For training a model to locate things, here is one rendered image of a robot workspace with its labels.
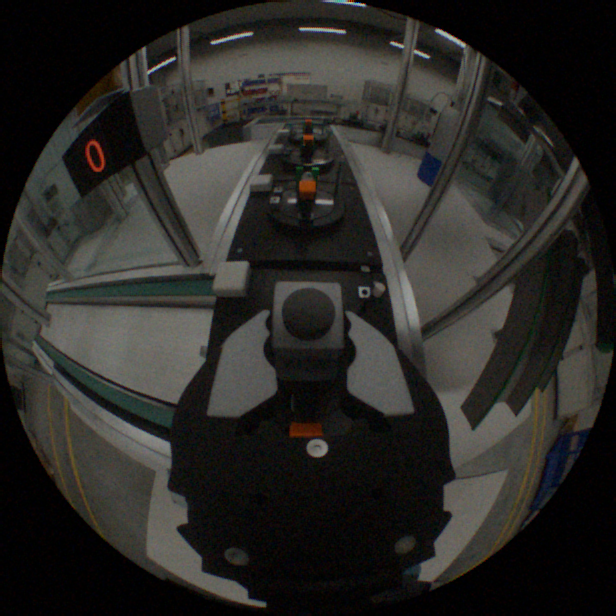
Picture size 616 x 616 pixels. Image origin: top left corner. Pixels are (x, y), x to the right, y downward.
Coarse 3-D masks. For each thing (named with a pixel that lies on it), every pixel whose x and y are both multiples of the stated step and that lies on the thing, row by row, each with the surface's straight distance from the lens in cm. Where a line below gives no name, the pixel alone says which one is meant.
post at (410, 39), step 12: (408, 24) 135; (408, 36) 129; (408, 48) 126; (408, 60) 125; (408, 72) 122; (396, 84) 123; (396, 96) 120; (396, 108) 120; (396, 120) 121; (384, 144) 123
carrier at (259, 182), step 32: (256, 192) 45; (288, 192) 39; (320, 192) 40; (352, 192) 46; (256, 224) 35; (288, 224) 31; (320, 224) 32; (352, 224) 36; (256, 256) 30; (288, 256) 29; (320, 256) 30; (352, 256) 31
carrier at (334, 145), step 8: (304, 128) 80; (312, 128) 85; (280, 136) 89; (288, 136) 81; (296, 136) 80; (320, 136) 82; (288, 144) 76; (296, 144) 76; (320, 144) 77; (336, 144) 80
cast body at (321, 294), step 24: (288, 288) 13; (312, 288) 12; (336, 288) 13; (288, 312) 11; (312, 312) 11; (336, 312) 12; (288, 336) 11; (312, 336) 11; (336, 336) 12; (288, 360) 14; (312, 360) 14; (336, 360) 15
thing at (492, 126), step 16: (496, 112) 129; (480, 128) 132; (496, 128) 124; (480, 144) 128; (496, 144) 120; (512, 144) 115; (464, 160) 134; (480, 160) 124; (496, 160) 117; (512, 160) 112; (464, 176) 130; (480, 176) 121; (496, 176) 114; (528, 176) 115; (544, 176) 127; (480, 192) 119; (496, 192) 112; (512, 192) 112; (480, 208) 117; (512, 208) 119; (512, 224) 129
